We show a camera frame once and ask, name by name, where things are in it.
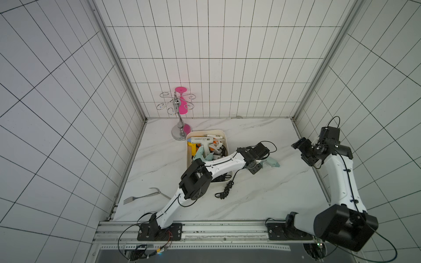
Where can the chrome cup holder stand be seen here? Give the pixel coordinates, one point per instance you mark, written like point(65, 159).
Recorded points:
point(169, 105)

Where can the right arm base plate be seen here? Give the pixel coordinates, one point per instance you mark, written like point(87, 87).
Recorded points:
point(279, 231)

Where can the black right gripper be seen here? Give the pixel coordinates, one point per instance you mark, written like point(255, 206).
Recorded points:
point(304, 147)

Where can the cream plastic storage tray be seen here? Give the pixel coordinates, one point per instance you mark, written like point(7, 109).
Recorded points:
point(206, 133)

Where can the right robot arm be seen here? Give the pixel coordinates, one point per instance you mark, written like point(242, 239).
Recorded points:
point(345, 222)

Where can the mint green glue gun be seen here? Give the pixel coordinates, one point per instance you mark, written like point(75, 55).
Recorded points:
point(200, 155)

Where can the white glue gun blue trigger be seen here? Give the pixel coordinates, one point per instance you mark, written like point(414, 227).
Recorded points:
point(205, 141)

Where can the metal tongs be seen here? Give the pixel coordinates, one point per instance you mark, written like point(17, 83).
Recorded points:
point(157, 192)

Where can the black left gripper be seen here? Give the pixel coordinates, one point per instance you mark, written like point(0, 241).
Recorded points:
point(255, 170)

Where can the yellow glue gun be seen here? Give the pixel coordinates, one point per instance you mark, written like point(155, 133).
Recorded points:
point(193, 148)

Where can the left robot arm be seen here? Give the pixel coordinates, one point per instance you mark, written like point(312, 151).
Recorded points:
point(196, 180)

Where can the aluminium mounting rail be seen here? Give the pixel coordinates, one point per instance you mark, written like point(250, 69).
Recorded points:
point(122, 236)

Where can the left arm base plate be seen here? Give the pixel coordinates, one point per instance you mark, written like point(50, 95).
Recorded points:
point(152, 232)

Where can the white glue gun orange trigger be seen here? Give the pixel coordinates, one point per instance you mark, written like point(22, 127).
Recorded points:
point(218, 149)

